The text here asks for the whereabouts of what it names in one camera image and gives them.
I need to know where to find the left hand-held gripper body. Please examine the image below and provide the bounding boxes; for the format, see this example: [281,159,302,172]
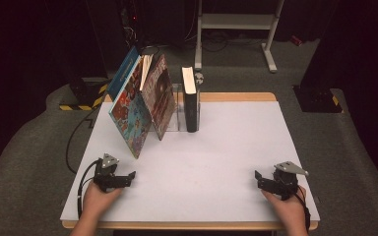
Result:
[94,152,126,194]

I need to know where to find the person's left hand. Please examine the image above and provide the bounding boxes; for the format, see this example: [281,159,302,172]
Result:
[82,183,123,222]

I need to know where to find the left hand-held gripper cable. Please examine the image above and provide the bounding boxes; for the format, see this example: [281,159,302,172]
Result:
[77,159,104,219]

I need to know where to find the right hand-held gripper cable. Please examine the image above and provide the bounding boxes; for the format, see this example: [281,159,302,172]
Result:
[294,186,311,230]

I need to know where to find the dark equipment with cables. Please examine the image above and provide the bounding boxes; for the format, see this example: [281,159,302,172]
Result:
[121,0,146,50]

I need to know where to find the black cables under stand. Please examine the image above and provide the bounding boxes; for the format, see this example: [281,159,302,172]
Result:
[203,30,264,53]

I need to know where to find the clear acrylic book rack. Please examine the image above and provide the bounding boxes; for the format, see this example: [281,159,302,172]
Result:
[163,82,201,133]

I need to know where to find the person's right hand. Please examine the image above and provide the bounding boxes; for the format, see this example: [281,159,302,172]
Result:
[261,186,308,230]

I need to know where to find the colourful snake picture book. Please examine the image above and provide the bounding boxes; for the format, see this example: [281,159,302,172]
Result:
[108,55,154,160]

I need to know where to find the black curtain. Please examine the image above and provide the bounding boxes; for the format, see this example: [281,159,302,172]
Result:
[301,0,378,185]
[0,0,122,158]

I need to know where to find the small red floor object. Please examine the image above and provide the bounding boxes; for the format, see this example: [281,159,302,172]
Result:
[289,34,304,47]

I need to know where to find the hand-held gripper cable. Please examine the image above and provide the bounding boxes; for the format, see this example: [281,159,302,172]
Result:
[294,186,311,230]
[77,159,104,219]

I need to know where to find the white metal stand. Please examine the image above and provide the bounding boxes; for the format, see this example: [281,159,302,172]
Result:
[194,0,284,74]

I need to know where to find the black hardcover book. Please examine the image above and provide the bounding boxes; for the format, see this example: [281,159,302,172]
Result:
[180,66,201,134]

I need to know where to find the black yellow-striped stand base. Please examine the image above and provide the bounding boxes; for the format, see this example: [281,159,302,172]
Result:
[58,76,112,112]
[292,84,345,114]

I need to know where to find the purple paperback book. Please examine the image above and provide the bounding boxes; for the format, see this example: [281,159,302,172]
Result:
[139,53,178,142]

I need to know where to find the blue picture book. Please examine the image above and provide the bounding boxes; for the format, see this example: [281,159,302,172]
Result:
[106,45,142,101]

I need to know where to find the black floor cable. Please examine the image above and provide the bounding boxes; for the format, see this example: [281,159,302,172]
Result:
[65,109,96,175]

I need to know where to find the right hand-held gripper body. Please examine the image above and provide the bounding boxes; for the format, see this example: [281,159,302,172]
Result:
[269,160,309,201]

